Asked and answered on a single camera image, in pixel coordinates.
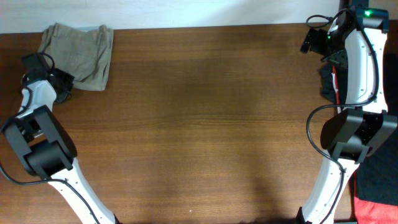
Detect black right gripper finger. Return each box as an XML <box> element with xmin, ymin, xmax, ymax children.
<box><xmin>321</xmin><ymin>49</ymin><xmax>348</xmax><ymax>69</ymax></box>
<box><xmin>300</xmin><ymin>29</ymin><xmax>313</xmax><ymax>54</ymax></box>

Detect khaki shorts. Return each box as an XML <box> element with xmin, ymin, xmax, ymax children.
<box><xmin>39</xmin><ymin>23</ymin><xmax>114</xmax><ymax>91</ymax></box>

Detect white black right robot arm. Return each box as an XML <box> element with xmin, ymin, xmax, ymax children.
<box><xmin>295</xmin><ymin>1</ymin><xmax>397</xmax><ymax>223</ymax></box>

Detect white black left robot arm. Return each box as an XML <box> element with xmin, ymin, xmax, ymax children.
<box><xmin>1</xmin><ymin>52</ymin><xmax>119</xmax><ymax>223</ymax></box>

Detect red white striped garment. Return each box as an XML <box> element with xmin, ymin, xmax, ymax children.
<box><xmin>331</xmin><ymin>66</ymin><xmax>340</xmax><ymax>105</ymax></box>

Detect dark green garment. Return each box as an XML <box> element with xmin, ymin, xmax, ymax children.
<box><xmin>319</xmin><ymin>63</ymin><xmax>336</xmax><ymax>104</ymax></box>

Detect red cloth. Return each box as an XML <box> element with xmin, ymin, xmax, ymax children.
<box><xmin>354</xmin><ymin>175</ymin><xmax>397</xmax><ymax>224</ymax></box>

